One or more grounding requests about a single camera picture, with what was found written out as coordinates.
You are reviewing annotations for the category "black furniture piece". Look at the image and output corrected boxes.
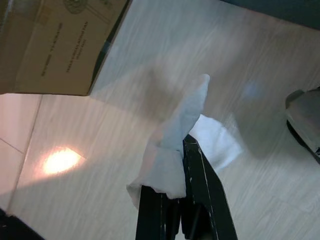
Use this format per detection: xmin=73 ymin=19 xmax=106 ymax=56
xmin=0 ymin=207 xmax=45 ymax=240

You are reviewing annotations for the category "grey black robot left leg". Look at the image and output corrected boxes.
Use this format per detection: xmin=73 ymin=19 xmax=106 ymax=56
xmin=284 ymin=86 xmax=320 ymax=165

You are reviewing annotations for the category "white tissue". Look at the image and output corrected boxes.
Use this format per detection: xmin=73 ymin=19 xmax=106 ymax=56
xmin=126 ymin=73 xmax=245 ymax=210

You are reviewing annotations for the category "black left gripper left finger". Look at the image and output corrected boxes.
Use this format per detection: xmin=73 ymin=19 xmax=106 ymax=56
xmin=134 ymin=184 xmax=182 ymax=240

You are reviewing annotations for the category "brown cardboard box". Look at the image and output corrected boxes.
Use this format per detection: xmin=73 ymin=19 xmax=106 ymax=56
xmin=0 ymin=0 xmax=132 ymax=97

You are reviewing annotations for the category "blue upholstered bed frame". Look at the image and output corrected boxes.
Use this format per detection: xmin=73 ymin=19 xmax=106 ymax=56
xmin=222 ymin=0 xmax=320 ymax=26

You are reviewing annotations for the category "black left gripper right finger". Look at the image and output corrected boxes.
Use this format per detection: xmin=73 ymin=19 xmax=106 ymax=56
xmin=180 ymin=133 xmax=238 ymax=240

